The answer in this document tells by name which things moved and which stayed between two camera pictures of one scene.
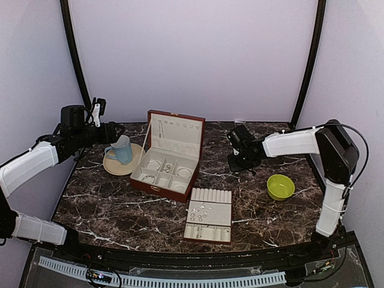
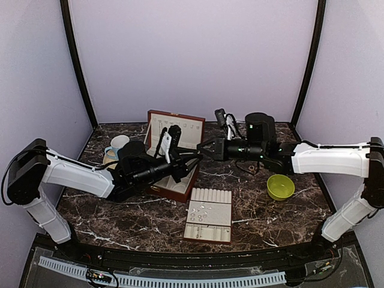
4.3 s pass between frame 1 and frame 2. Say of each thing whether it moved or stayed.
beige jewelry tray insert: stayed
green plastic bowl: stayed
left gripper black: moved
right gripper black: moved
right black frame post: stayed
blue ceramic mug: stayed
